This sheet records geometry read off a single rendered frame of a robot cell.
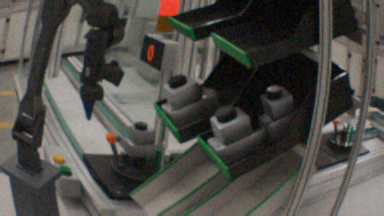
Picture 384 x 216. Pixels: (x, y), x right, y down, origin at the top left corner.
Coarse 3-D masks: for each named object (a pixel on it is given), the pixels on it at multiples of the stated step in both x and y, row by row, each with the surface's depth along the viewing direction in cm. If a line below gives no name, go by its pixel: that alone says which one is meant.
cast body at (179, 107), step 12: (168, 84) 99; (180, 84) 98; (192, 84) 98; (168, 96) 100; (180, 96) 98; (192, 96) 98; (204, 96) 100; (216, 96) 102; (168, 108) 100; (180, 108) 98; (192, 108) 99; (204, 108) 100; (180, 120) 99; (192, 120) 100
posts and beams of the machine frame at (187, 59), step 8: (192, 0) 215; (200, 0) 215; (192, 8) 215; (184, 40) 221; (184, 48) 221; (192, 48) 222; (312, 48) 231; (184, 56) 221; (192, 56) 222; (184, 64) 221; (192, 64) 223; (184, 72) 222; (192, 72) 224
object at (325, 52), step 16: (320, 0) 76; (368, 0) 83; (320, 16) 77; (368, 16) 84; (320, 32) 78; (368, 32) 85; (320, 48) 79; (368, 48) 87; (320, 64) 80; (368, 64) 87; (320, 80) 81; (368, 80) 87; (320, 96) 80; (368, 96) 89; (320, 112) 81; (320, 128) 82; (304, 160) 84; (352, 160) 93; (304, 176) 84; (304, 192) 86; (288, 208) 87; (336, 208) 96
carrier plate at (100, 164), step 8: (88, 160) 134; (96, 160) 135; (104, 160) 137; (96, 168) 130; (104, 168) 132; (96, 176) 127; (104, 176) 127; (112, 176) 128; (104, 184) 123; (112, 184) 124; (120, 184) 125; (128, 184) 126; (112, 192) 119; (120, 192) 120; (128, 192) 122
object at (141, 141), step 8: (136, 128) 129; (144, 128) 128; (136, 136) 127; (144, 136) 128; (152, 136) 129; (128, 144) 129; (136, 144) 128; (144, 144) 129; (152, 144) 130; (128, 152) 129; (136, 152) 128; (144, 152) 129; (152, 152) 130
